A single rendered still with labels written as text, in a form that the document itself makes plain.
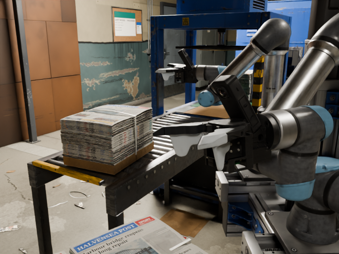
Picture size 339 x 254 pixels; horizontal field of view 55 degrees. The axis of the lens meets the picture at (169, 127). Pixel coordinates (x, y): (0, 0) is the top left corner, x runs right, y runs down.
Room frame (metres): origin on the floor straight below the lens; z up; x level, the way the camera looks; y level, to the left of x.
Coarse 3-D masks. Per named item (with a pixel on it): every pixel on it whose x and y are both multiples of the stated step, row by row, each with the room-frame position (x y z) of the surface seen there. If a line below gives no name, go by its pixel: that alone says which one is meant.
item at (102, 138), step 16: (80, 112) 1.55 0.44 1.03; (64, 128) 1.42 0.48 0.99; (80, 128) 1.38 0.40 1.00; (96, 128) 1.34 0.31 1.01; (112, 128) 1.32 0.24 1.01; (128, 128) 1.43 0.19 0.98; (64, 144) 1.41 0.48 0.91; (80, 144) 1.38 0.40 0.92; (96, 144) 1.34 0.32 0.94; (112, 144) 1.31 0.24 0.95; (128, 144) 1.41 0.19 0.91; (96, 160) 1.35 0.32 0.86; (112, 160) 1.30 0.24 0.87
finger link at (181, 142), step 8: (160, 128) 0.56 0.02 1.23; (168, 128) 0.56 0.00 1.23; (176, 128) 0.56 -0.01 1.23; (184, 128) 0.56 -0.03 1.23; (192, 128) 0.55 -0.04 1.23; (200, 128) 0.56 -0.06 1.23; (176, 136) 0.56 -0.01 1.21; (184, 136) 0.56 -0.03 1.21; (192, 136) 0.56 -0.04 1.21; (200, 136) 0.56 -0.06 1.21; (176, 144) 0.56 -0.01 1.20; (184, 144) 0.56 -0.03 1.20; (192, 144) 0.56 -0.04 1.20; (176, 152) 0.56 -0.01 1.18; (184, 152) 0.56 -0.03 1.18
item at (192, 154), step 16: (160, 160) 1.49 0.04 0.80; (176, 160) 1.59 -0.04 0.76; (192, 160) 1.75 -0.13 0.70; (128, 176) 1.30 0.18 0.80; (144, 176) 1.35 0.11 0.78; (160, 176) 1.46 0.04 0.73; (112, 192) 1.18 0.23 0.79; (128, 192) 1.25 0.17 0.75; (144, 192) 1.35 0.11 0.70; (112, 208) 1.18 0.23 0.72
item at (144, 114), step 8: (128, 112) 1.55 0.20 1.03; (136, 112) 1.54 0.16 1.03; (144, 112) 1.57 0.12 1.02; (144, 120) 1.57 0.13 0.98; (152, 120) 1.64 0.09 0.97; (144, 128) 1.56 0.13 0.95; (152, 128) 1.64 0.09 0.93; (144, 136) 1.55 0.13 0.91; (152, 136) 1.63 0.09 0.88; (144, 144) 1.55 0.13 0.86
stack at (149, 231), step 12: (120, 228) 0.86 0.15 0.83; (132, 228) 0.86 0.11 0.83; (144, 228) 0.86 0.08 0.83; (156, 228) 0.86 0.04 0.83; (168, 228) 0.86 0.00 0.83; (96, 240) 0.80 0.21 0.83; (108, 240) 0.80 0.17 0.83; (120, 240) 0.80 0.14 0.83; (132, 240) 0.80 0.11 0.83; (144, 240) 0.80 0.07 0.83; (156, 240) 0.80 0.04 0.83; (168, 240) 0.80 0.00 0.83; (180, 240) 0.81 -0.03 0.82; (60, 252) 0.75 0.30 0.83; (72, 252) 0.76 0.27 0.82; (84, 252) 0.75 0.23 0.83; (96, 252) 0.75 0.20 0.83; (108, 252) 0.75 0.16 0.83; (120, 252) 0.75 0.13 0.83; (132, 252) 0.75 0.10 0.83; (144, 252) 0.75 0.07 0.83; (156, 252) 0.75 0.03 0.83; (168, 252) 0.75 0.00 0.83; (180, 252) 0.75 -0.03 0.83; (192, 252) 0.75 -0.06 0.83; (204, 252) 0.75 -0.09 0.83
